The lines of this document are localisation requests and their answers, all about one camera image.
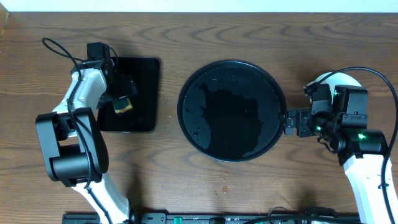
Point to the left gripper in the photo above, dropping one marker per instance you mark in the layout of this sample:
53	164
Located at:
119	94

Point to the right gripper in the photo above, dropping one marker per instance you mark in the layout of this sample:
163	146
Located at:
302	115

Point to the green and yellow sponge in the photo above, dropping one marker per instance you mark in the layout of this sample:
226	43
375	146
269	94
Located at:
122	105

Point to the pale blue plate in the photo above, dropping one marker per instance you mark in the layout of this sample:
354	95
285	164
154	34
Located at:
336	79

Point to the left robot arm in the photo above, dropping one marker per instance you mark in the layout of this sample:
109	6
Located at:
73	148

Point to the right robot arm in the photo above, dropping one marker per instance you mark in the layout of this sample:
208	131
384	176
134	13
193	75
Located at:
361	153

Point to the black rectangular tray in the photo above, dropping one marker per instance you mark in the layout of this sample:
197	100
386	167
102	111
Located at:
145	72

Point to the black round tray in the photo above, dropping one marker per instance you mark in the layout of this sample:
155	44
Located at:
232	111

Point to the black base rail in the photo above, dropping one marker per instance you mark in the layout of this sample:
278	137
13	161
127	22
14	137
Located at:
275	216

